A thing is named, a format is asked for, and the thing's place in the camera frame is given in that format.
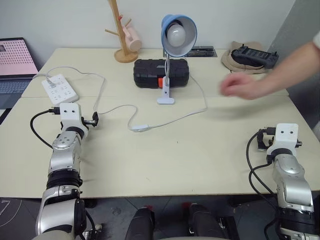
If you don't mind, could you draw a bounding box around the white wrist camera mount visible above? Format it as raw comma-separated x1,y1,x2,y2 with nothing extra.
59,102,89,133
266,122,300,157

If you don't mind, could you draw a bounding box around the person's bare hand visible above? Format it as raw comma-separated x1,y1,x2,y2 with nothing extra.
219,74,270,101

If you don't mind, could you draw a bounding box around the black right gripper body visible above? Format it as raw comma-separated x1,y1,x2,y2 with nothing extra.
257,129,275,152

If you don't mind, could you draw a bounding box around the wooden mug tree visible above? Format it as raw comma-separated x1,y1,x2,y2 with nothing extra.
104,0,141,64

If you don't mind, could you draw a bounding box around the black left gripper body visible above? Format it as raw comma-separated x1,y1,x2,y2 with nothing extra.
81,112,100,128

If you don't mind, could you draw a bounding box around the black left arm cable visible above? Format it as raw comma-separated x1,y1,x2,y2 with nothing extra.
30,107,62,151

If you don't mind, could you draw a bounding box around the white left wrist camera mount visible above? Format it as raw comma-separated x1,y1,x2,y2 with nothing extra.
59,102,89,133

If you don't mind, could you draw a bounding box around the white light bulb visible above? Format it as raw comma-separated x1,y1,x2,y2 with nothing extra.
166,23,187,47

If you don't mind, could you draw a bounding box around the beige hat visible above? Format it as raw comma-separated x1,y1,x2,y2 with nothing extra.
221,41,270,75

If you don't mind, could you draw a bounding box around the pink mug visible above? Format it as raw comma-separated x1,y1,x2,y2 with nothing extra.
124,24,143,53

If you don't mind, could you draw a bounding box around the black table cable panel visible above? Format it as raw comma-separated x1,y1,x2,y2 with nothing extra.
162,45,217,58

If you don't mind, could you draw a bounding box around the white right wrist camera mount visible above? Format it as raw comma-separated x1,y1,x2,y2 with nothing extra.
266,122,300,157

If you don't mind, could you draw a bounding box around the black plastic tool case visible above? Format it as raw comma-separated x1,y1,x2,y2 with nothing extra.
133,59,190,89

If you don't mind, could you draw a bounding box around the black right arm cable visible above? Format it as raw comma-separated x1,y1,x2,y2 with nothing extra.
246,129,280,196

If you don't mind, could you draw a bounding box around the dark rounded shape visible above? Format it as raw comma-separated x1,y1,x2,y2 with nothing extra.
182,202,240,240
124,206,156,240

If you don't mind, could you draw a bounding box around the white power strip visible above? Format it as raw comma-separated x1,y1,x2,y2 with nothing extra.
41,73,80,105

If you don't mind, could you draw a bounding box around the white lamp cord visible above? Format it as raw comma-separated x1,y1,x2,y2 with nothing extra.
46,66,209,133

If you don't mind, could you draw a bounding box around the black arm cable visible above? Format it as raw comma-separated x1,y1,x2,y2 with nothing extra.
246,129,280,196
30,107,62,151

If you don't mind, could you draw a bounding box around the blue desk lamp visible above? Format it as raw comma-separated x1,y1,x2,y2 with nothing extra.
156,14,198,106

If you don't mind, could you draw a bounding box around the black handheld controller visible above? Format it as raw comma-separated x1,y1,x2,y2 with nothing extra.
230,44,280,70

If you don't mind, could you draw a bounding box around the white inline cord switch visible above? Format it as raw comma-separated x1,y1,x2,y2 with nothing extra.
130,124,150,133

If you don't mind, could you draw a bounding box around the grey laptop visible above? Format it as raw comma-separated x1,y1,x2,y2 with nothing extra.
0,37,40,111

